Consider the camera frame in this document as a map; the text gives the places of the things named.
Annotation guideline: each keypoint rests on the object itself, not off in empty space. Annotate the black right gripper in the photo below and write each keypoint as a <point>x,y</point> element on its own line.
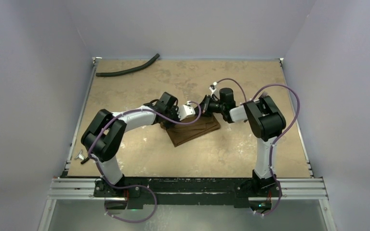
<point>206,106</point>

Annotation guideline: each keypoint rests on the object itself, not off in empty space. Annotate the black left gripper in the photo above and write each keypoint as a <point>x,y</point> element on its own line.
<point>175,110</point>

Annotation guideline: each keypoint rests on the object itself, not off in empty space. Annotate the brown fabric napkin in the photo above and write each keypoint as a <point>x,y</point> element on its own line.
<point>180,134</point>

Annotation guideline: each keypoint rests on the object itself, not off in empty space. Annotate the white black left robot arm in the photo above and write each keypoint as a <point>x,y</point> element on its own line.
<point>103,136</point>

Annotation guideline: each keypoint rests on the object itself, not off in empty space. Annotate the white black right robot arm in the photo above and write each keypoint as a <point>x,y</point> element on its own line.
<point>266,122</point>

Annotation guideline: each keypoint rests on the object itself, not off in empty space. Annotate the black foam tube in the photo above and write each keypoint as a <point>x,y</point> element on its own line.
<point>131,70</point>

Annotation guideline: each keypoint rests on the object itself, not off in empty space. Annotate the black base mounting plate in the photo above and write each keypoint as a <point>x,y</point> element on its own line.
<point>140,191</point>

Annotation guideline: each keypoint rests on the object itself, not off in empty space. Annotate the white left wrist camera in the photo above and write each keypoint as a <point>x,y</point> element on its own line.
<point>185,111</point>

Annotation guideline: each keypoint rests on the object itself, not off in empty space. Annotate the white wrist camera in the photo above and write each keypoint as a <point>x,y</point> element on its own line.
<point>185,111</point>
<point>213,88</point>

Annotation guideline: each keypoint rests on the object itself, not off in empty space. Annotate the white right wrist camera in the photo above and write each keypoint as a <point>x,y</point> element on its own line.
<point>213,88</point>

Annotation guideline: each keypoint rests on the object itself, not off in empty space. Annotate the aluminium extrusion rail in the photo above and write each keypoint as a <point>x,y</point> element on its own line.
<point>90,188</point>

